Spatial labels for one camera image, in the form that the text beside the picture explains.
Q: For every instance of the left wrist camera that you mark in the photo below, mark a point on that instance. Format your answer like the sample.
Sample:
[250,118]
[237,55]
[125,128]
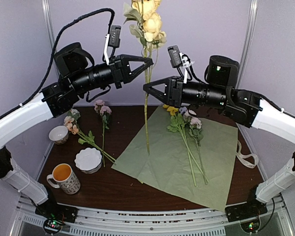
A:
[112,40]

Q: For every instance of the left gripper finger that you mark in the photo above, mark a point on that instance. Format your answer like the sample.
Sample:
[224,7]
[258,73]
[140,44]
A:
[138,58]
[133,74]

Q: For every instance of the aluminium frame post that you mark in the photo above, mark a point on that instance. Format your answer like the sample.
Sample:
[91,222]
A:
[48,21]
[250,28]

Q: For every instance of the cream yellow rose spray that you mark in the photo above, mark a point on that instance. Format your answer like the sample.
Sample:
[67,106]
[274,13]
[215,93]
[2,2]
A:
[147,29]

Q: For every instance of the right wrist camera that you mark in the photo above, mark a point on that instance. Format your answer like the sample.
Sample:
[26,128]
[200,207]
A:
[181,62]

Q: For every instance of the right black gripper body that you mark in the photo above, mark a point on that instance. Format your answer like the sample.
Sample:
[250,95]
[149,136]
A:
[176,94]

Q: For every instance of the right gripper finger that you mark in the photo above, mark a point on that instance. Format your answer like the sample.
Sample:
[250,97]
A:
[159,85]
[159,95]

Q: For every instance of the aluminium front rail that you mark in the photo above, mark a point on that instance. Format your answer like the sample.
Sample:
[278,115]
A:
[197,222]

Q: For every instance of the white scalloped bowl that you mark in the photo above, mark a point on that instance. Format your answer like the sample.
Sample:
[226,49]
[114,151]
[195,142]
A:
[89,160]

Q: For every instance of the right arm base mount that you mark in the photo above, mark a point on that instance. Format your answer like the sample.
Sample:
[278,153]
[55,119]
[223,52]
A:
[247,215]

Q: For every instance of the left aluminium frame post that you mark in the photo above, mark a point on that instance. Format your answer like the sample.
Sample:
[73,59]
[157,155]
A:
[48,21]

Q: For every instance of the right aluminium frame post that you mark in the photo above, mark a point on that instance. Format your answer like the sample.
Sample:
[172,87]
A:
[250,28]

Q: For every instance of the small white patterned teacup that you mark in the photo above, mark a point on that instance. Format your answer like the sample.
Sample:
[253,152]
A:
[59,135]

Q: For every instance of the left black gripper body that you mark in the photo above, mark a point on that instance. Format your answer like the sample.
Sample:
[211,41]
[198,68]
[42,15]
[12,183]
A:
[118,75]

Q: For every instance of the white printed ribbon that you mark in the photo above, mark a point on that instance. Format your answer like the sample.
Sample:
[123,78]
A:
[243,157]

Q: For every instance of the blue flower stem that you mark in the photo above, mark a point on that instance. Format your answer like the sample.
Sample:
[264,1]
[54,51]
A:
[183,110]

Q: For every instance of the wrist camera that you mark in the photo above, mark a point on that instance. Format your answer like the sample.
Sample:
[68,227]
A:
[181,62]
[112,40]

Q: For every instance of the yellow flower stem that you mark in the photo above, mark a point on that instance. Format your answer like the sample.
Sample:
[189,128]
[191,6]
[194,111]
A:
[178,124]

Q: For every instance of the pink rose stem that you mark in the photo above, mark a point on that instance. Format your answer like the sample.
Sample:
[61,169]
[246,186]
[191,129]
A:
[195,131]
[104,112]

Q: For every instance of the pink and green wrapping paper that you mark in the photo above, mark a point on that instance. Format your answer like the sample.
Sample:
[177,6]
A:
[166,167]

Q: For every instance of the patterned mug with orange inside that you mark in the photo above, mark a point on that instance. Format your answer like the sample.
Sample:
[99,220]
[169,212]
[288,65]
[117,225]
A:
[63,177]

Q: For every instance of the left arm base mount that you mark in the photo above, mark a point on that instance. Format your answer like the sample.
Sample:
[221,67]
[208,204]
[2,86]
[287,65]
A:
[56,218]

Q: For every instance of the peach blossom stem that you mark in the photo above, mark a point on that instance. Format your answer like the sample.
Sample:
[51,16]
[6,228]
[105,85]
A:
[71,123]

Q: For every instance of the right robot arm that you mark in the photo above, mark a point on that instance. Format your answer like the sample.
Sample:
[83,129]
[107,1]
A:
[244,107]

